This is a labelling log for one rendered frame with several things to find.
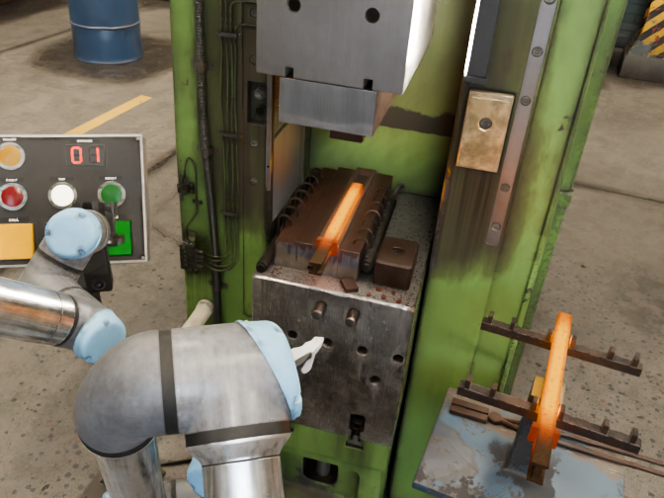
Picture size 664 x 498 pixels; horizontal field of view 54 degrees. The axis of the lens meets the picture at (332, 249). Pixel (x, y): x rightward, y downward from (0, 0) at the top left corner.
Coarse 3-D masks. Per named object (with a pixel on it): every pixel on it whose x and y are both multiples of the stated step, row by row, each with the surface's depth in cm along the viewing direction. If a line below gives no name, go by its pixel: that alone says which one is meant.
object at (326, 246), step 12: (348, 192) 168; (360, 192) 170; (348, 204) 162; (336, 216) 156; (348, 216) 159; (336, 228) 152; (324, 240) 146; (336, 240) 146; (324, 252) 142; (336, 252) 148; (312, 264) 139; (324, 264) 143
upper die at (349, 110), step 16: (288, 80) 130; (304, 80) 129; (288, 96) 132; (304, 96) 131; (320, 96) 130; (336, 96) 129; (352, 96) 128; (368, 96) 128; (384, 96) 137; (288, 112) 134; (304, 112) 133; (320, 112) 132; (336, 112) 131; (352, 112) 130; (368, 112) 129; (384, 112) 142; (336, 128) 133; (352, 128) 132; (368, 128) 131
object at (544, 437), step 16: (560, 320) 135; (560, 336) 130; (560, 352) 126; (560, 368) 122; (544, 384) 119; (560, 384) 118; (544, 400) 115; (544, 416) 112; (544, 432) 107; (544, 448) 104; (544, 464) 101; (528, 480) 104
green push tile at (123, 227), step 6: (120, 222) 142; (126, 222) 142; (120, 228) 142; (126, 228) 142; (120, 234) 142; (126, 234) 142; (126, 240) 142; (114, 246) 142; (120, 246) 142; (126, 246) 142; (114, 252) 142; (120, 252) 142; (126, 252) 142
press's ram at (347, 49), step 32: (288, 0) 122; (320, 0) 120; (352, 0) 119; (384, 0) 118; (416, 0) 118; (288, 32) 125; (320, 32) 123; (352, 32) 122; (384, 32) 120; (416, 32) 127; (256, 64) 130; (288, 64) 128; (320, 64) 127; (352, 64) 125; (384, 64) 124; (416, 64) 138
